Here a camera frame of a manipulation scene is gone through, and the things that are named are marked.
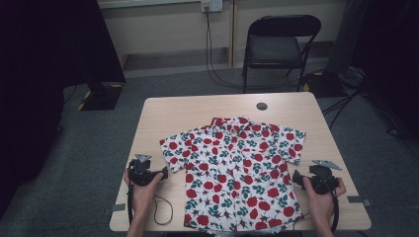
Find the grey curtain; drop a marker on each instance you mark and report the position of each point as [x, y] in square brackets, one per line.
[342, 36]

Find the person's right hand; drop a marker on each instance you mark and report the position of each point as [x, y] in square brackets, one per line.
[319, 204]

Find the black floor box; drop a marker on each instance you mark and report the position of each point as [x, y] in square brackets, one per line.
[324, 85]

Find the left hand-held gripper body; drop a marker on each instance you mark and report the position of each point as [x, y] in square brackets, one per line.
[141, 173]

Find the white rose print shirt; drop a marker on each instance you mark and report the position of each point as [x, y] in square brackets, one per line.
[237, 171]

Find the beige wall counter unit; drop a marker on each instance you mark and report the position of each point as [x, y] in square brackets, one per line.
[164, 29]

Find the large black curtain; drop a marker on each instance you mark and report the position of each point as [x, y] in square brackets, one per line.
[39, 65]

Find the grey tape strip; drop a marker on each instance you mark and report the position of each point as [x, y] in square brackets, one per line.
[355, 199]
[118, 207]

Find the white wall outlet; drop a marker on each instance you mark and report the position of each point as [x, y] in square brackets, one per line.
[215, 5]

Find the person's left hand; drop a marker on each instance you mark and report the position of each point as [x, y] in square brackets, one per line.
[141, 197]

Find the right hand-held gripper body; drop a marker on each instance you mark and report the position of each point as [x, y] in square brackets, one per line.
[322, 180]

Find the black stand base yellow tape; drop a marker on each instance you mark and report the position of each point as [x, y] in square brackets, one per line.
[105, 97]

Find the black folding chair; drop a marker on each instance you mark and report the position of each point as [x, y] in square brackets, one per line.
[273, 49]

